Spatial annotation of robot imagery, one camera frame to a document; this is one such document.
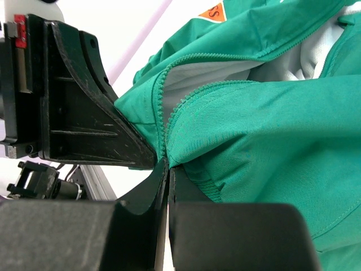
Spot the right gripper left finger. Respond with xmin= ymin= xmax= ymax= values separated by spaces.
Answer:
xmin=116 ymin=158 xmax=169 ymax=270

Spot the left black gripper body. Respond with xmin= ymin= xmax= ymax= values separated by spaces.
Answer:
xmin=1 ymin=14 xmax=44 ymax=159

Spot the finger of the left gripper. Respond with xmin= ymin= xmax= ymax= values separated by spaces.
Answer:
xmin=40 ymin=21 xmax=156 ymax=169

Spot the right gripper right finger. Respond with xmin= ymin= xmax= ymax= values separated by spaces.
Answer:
xmin=169 ymin=166 xmax=212 ymax=203

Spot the green zip jacket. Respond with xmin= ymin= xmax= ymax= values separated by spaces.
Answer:
xmin=115 ymin=1 xmax=360 ymax=270

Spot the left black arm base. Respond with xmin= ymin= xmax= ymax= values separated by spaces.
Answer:
xmin=7 ymin=161 xmax=87 ymax=200

